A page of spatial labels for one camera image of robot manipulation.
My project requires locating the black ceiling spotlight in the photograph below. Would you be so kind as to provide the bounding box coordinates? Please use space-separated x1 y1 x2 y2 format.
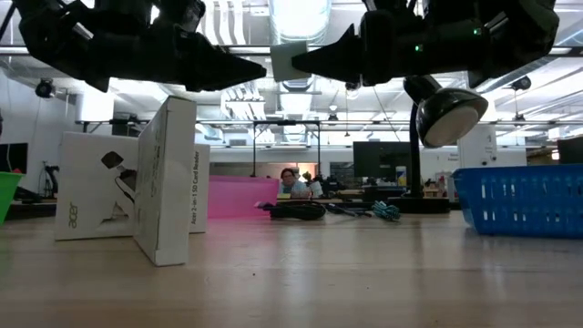
510 75 533 92
35 77 56 99

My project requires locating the teal braided cable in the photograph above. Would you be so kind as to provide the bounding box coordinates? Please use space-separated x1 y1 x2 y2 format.
371 200 402 223

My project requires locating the black table border rail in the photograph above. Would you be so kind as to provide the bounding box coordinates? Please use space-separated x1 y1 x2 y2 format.
6 198 456 220

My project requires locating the black gooseneck desk lamp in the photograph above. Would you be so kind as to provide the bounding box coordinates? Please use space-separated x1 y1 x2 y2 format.
385 75 489 215

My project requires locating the white Acer card reader box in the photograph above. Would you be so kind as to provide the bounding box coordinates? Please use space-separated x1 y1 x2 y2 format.
54 131 211 241
132 95 198 267

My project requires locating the green plastic bin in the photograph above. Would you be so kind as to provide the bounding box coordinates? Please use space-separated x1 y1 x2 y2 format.
0 170 25 225

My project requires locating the black computer monitor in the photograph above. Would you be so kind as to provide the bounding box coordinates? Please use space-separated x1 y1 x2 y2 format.
353 140 414 179

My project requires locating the person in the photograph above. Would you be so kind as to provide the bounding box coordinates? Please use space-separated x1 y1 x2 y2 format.
278 167 313 200

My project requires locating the small pale square card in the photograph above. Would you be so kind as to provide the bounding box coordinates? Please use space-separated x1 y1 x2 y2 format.
270 41 311 83

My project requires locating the black cable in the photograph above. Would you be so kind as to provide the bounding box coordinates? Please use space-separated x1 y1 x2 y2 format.
268 202 327 222

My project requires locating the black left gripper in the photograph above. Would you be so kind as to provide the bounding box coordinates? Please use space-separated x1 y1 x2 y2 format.
17 0 268 92

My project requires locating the blue plastic slotted basket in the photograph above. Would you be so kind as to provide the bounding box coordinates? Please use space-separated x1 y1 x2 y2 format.
451 164 583 240

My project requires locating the pink translucent plastic bin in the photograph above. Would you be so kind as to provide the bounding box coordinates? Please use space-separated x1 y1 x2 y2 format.
208 175 280 220

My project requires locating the dark wall screen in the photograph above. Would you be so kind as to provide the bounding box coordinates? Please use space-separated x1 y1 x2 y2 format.
0 142 28 174

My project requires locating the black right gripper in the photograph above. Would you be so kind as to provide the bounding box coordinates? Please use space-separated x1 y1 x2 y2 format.
291 0 491 87

